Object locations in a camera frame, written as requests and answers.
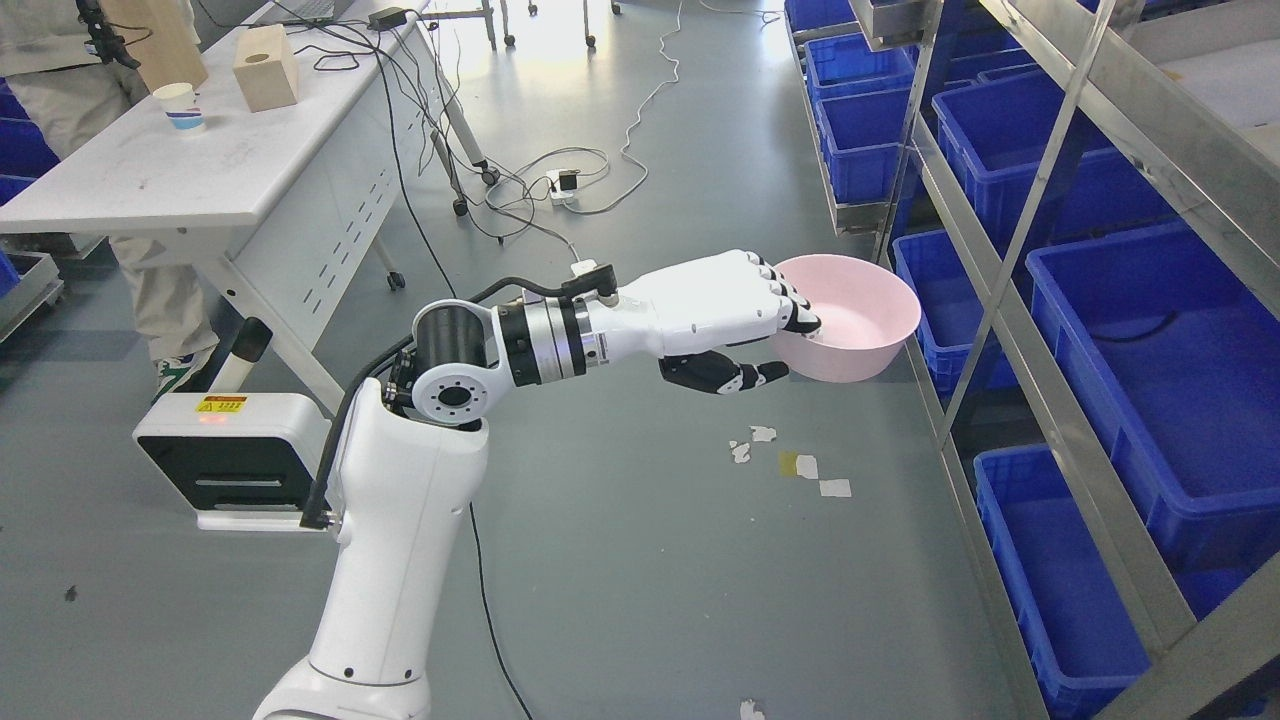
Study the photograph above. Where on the blue crate shelf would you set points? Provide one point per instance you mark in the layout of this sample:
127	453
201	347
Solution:
1176	366
1081	643

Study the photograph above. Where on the white long table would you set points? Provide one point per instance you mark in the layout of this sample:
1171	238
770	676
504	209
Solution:
276	209

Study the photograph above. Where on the paper cup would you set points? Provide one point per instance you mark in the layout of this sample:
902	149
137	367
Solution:
180	105

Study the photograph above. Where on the pink plastic bowl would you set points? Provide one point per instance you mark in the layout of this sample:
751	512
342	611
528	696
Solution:
867	314

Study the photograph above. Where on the white black robot base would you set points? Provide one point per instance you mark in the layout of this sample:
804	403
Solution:
243	461

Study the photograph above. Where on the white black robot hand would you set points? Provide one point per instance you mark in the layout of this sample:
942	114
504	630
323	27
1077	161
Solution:
684	314

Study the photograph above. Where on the steel shelving unit right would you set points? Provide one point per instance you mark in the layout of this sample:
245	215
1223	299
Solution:
1106	178

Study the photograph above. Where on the wooden block with hole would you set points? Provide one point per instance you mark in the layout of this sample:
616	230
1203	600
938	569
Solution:
265	68

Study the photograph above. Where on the blue crate shelf near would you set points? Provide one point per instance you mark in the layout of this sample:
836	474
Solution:
1176	366

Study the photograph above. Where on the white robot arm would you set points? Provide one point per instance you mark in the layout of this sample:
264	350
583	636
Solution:
399	486

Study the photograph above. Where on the white power strip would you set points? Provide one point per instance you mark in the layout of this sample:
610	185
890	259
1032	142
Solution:
563	185

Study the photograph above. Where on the blue crate shelf lower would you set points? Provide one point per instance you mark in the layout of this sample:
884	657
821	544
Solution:
1081	643

